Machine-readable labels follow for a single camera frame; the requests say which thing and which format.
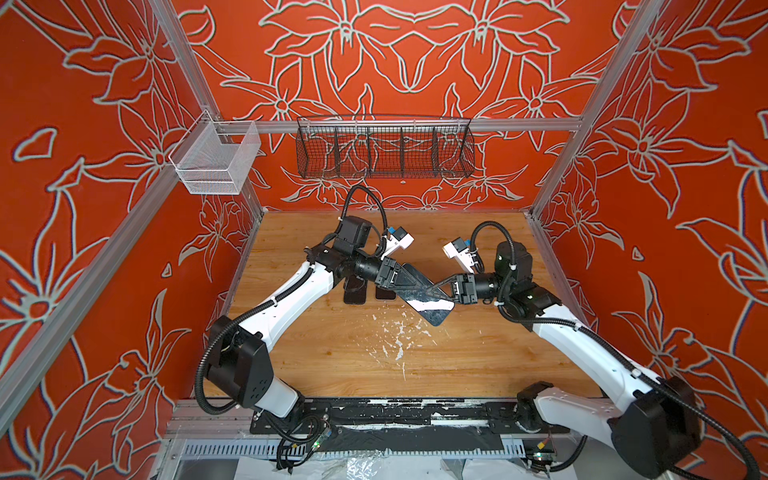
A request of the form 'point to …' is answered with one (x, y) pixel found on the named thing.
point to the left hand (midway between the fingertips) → (416, 286)
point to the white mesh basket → (207, 166)
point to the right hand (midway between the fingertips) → (428, 298)
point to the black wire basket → (377, 146)
